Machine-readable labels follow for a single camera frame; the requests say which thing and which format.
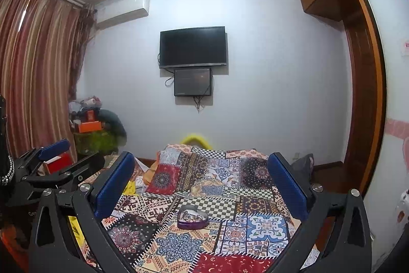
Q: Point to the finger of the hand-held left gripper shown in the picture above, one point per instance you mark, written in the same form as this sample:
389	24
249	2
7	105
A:
54	148
89	164

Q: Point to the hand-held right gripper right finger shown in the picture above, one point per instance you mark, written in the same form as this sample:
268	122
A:
287	186

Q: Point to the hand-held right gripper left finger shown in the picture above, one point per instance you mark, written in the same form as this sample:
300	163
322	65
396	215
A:
115	186

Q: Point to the purple heart-shaped box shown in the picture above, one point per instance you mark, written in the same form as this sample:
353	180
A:
193	223

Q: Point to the red box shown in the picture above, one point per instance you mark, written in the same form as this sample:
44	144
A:
59	166

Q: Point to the green cloth covered table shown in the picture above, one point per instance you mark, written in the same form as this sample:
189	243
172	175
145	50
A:
96	143

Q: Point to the dark bag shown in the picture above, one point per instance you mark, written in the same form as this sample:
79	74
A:
303	164

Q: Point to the flat orange box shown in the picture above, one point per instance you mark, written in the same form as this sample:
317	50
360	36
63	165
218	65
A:
89	126

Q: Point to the small orange box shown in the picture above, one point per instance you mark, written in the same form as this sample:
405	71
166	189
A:
90	115

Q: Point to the yellow printed bag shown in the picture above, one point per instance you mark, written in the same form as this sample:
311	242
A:
74	228

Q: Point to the patchwork printed blanket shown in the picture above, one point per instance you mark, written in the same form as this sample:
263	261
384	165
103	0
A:
223	177

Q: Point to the striped red curtain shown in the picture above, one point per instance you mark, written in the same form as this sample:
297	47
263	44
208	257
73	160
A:
35	74

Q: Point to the yellow round object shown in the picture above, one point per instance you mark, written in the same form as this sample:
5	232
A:
195	138

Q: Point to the orange cloth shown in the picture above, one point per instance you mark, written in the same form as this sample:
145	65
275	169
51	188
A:
14	241

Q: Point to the white air conditioner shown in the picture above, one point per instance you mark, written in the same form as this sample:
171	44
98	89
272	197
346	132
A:
123	12

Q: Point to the white wall outlet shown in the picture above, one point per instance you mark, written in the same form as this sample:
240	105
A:
297	155

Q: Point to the pink wall decal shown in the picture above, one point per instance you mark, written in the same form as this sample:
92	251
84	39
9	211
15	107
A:
397	132

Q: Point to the small black wall monitor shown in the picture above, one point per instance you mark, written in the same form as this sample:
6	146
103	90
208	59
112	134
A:
192	82

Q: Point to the black wall television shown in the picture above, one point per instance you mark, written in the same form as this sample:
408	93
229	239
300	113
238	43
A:
193	47

